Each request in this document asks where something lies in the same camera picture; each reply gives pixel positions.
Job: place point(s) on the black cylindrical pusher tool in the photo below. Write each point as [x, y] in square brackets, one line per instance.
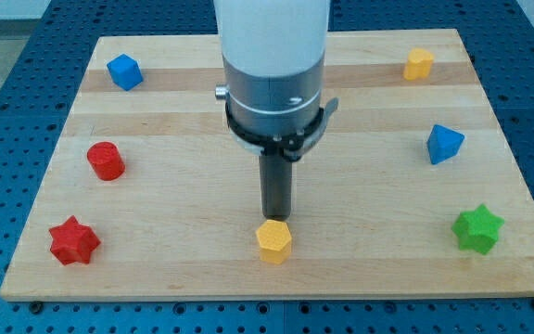
[276, 187]

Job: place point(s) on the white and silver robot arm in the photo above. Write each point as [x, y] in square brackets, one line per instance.
[273, 60]

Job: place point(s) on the green star block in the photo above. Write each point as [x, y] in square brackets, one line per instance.
[477, 230]

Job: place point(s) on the red star block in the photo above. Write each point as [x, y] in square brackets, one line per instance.
[73, 242]

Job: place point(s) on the yellow hexagon block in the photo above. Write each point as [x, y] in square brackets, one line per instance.
[275, 241]

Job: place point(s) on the wooden board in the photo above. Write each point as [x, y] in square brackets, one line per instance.
[371, 218]

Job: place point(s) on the blue triangle block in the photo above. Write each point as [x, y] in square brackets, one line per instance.
[443, 143]

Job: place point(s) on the red cylinder block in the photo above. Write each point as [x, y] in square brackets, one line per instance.
[106, 161]

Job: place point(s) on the yellow heart block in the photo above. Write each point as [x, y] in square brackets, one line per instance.
[418, 65]

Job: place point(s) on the blue cube block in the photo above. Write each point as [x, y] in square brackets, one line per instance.
[124, 72]

